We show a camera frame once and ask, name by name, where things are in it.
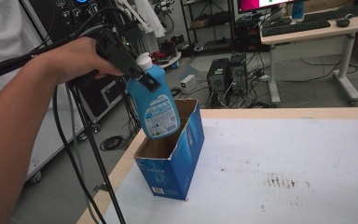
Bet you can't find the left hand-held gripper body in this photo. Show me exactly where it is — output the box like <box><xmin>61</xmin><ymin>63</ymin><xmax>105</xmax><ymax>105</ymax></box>
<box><xmin>94</xmin><ymin>28</ymin><xmax>145</xmax><ymax>81</ymax></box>

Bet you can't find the blue detergent bottle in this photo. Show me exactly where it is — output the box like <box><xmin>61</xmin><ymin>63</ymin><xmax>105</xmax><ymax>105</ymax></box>
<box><xmin>125</xmin><ymin>51</ymin><xmax>182</xmax><ymax>140</ymax></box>

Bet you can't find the blue cardboard box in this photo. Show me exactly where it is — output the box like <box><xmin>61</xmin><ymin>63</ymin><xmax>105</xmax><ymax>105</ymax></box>
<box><xmin>133</xmin><ymin>98</ymin><xmax>206</xmax><ymax>202</ymax></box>

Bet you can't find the person's left hand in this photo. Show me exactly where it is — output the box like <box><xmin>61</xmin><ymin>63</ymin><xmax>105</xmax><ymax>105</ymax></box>
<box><xmin>32</xmin><ymin>36</ymin><xmax>124</xmax><ymax>87</ymax></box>

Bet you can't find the round white table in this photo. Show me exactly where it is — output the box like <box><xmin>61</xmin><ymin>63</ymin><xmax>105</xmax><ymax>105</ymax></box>
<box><xmin>152</xmin><ymin>50</ymin><xmax>183</xmax><ymax>70</ymax></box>

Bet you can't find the small white box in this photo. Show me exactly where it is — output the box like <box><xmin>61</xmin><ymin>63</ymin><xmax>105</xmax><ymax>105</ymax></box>
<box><xmin>180</xmin><ymin>74</ymin><xmax>198</xmax><ymax>93</ymax></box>

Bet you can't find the black flight case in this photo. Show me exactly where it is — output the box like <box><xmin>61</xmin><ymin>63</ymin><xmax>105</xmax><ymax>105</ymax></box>
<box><xmin>74</xmin><ymin>73</ymin><xmax>129</xmax><ymax>123</ymax></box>

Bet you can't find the white coat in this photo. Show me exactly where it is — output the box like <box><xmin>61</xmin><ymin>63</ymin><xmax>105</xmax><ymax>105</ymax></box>
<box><xmin>133</xmin><ymin>0</ymin><xmax>168</xmax><ymax>39</ymax></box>

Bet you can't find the black equipment rack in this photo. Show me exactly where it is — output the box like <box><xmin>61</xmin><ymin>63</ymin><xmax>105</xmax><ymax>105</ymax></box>
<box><xmin>27</xmin><ymin>0</ymin><xmax>113</xmax><ymax>43</ymax></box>

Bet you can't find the black computer tower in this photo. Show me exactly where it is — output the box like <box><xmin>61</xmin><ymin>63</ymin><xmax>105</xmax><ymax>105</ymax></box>
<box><xmin>227</xmin><ymin>52</ymin><xmax>249</xmax><ymax>96</ymax></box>
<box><xmin>206</xmin><ymin>57</ymin><xmax>231</xmax><ymax>97</ymax></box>

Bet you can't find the black shelf rack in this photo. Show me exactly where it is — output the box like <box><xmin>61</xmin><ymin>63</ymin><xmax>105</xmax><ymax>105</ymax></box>
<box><xmin>180</xmin><ymin>0</ymin><xmax>235</xmax><ymax>53</ymax></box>

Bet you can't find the white cart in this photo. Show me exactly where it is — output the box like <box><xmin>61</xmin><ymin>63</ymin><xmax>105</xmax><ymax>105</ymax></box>
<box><xmin>24</xmin><ymin>83</ymin><xmax>87</xmax><ymax>185</ymax></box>

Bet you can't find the white cloth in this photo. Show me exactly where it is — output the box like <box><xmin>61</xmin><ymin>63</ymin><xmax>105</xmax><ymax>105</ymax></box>
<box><xmin>0</xmin><ymin>0</ymin><xmax>49</xmax><ymax>92</ymax></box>

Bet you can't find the computer monitor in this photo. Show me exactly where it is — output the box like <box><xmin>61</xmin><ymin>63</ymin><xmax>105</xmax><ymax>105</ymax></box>
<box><xmin>236</xmin><ymin>0</ymin><xmax>309</xmax><ymax>15</ymax></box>

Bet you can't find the black keyboard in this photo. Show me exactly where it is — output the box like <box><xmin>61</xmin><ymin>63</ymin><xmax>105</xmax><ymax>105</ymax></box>
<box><xmin>303</xmin><ymin>4</ymin><xmax>358</xmax><ymax>22</ymax></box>
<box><xmin>261</xmin><ymin>19</ymin><xmax>333</xmax><ymax>37</ymax></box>

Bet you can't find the white table mat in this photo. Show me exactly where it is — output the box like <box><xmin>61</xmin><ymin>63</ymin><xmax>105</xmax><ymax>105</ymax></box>
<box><xmin>103</xmin><ymin>117</ymin><xmax>358</xmax><ymax>224</ymax></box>

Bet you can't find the blue carton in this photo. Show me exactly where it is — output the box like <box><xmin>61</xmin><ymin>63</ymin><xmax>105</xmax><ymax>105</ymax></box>
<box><xmin>291</xmin><ymin>0</ymin><xmax>306</xmax><ymax>22</ymax></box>

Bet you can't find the black computer mouse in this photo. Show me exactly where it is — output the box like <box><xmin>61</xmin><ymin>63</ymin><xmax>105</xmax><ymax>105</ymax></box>
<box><xmin>335</xmin><ymin>17</ymin><xmax>352</xmax><ymax>28</ymax></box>

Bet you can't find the red cable coil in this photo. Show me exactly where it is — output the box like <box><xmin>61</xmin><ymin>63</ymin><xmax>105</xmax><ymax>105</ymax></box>
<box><xmin>152</xmin><ymin>50</ymin><xmax>169</xmax><ymax>62</ymax></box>

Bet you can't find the curved black cable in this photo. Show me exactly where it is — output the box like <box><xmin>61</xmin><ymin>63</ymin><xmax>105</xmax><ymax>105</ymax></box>
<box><xmin>73</xmin><ymin>6</ymin><xmax>131</xmax><ymax>38</ymax></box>

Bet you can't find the coiled black cable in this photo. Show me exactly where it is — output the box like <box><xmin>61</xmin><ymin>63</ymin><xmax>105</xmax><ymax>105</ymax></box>
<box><xmin>99</xmin><ymin>134</ymin><xmax>126</xmax><ymax>152</ymax></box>

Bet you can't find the grey cable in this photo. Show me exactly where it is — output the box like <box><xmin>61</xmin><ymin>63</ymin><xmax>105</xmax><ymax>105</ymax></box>
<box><xmin>64</xmin><ymin>88</ymin><xmax>102</xmax><ymax>224</ymax></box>

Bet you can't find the thick black cable sleeve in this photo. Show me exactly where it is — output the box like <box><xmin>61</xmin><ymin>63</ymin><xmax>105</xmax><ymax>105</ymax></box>
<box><xmin>0</xmin><ymin>34</ymin><xmax>102</xmax><ymax>85</ymax></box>

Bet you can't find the tangle of black floor cables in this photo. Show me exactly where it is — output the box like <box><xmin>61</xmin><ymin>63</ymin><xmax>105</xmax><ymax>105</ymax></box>
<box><xmin>195</xmin><ymin>52</ymin><xmax>358</xmax><ymax>109</ymax></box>

